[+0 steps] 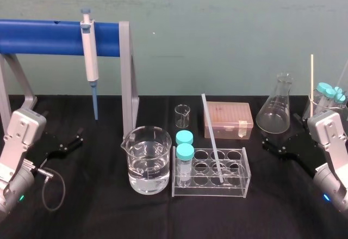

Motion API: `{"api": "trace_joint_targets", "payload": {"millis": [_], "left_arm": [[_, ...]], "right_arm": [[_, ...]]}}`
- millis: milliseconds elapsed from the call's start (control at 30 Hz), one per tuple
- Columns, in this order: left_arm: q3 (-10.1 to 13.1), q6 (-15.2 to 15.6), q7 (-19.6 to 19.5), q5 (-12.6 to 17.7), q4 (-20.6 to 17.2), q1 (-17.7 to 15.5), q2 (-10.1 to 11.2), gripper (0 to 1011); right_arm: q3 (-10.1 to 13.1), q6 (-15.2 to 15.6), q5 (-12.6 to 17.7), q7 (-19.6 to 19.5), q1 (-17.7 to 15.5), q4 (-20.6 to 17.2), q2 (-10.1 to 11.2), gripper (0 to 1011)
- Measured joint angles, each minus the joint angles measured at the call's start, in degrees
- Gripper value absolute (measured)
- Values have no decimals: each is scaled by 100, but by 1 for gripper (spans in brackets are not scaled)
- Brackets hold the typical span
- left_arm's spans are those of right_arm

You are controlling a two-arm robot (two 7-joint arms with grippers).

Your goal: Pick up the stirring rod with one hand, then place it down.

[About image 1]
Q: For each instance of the clear glass stirring rod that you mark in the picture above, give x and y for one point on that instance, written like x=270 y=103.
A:
x=210 y=130

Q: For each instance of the thin wooden stick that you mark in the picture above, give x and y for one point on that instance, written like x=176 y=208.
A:
x=312 y=75

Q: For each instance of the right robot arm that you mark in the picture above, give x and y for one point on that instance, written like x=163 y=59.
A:
x=326 y=130

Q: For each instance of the clear acrylic tube rack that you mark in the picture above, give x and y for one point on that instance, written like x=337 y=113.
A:
x=233 y=168

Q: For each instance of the clear tube with teal cap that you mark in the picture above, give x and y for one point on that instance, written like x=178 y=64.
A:
x=184 y=137
x=342 y=98
x=324 y=88
x=338 y=90
x=185 y=154
x=331 y=95

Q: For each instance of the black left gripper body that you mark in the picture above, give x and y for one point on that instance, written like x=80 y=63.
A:
x=49 y=146

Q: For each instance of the translucent pink pipette tip box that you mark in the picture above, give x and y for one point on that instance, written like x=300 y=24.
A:
x=228 y=119

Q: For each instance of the clear glass conical flask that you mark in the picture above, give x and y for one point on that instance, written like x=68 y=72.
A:
x=275 y=111

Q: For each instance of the glass beaker holding tubes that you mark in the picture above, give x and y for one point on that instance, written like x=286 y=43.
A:
x=310 y=108

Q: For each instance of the white and blue pipette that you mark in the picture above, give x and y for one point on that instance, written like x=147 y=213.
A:
x=90 y=59

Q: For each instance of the beige tape strip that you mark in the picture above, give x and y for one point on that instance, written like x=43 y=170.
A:
x=242 y=127

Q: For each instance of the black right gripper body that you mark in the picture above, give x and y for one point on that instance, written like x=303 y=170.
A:
x=300 y=146

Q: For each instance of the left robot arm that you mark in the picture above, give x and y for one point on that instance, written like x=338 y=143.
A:
x=19 y=130

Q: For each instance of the small empty glass beaker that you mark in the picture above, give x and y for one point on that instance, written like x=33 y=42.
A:
x=181 y=116

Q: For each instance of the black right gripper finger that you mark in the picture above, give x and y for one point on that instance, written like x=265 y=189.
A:
x=276 y=147
x=300 y=120

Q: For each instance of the pipette stand blue bar grey legs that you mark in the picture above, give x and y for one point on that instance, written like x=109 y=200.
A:
x=40 y=37

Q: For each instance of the black table cloth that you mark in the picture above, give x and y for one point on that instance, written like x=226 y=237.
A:
x=98 y=217

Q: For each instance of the large glass beaker with water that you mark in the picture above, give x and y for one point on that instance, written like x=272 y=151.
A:
x=146 y=162

